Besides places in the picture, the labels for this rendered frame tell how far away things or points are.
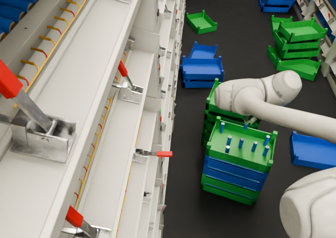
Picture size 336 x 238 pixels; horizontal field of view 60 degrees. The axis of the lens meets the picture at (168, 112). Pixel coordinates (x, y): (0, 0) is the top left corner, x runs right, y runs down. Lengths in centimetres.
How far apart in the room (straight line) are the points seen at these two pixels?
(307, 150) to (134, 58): 156
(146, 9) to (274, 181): 140
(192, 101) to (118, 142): 170
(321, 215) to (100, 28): 43
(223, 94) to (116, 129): 56
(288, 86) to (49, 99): 85
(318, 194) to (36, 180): 45
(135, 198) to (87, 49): 39
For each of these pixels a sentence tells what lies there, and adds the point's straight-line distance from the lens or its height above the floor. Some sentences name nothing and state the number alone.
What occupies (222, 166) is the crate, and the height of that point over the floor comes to 27.
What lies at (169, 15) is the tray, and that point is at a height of 91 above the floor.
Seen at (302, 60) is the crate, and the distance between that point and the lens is 272.
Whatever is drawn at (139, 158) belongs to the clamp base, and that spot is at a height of 92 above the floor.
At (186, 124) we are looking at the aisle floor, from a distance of 199.
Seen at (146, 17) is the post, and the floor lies 118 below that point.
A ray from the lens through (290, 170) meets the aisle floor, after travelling 190.
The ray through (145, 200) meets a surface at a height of 72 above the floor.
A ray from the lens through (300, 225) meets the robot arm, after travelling 56.
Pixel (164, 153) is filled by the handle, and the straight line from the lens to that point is 67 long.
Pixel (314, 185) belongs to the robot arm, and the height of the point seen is 103.
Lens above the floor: 147
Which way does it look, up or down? 45 degrees down
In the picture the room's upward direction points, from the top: straight up
